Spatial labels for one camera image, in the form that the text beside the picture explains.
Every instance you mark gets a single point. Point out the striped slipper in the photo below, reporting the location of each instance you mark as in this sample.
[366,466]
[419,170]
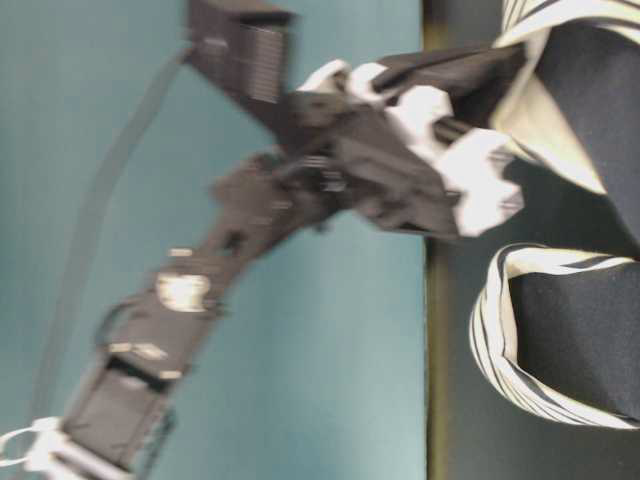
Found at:
[556,332]
[561,82]

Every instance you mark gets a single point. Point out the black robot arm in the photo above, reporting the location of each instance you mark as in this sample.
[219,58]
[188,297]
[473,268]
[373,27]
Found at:
[146,343]

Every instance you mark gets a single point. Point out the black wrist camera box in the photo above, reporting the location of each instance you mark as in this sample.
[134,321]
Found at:
[240,46]

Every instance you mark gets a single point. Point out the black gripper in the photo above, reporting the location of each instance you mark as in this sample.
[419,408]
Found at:
[339,156]

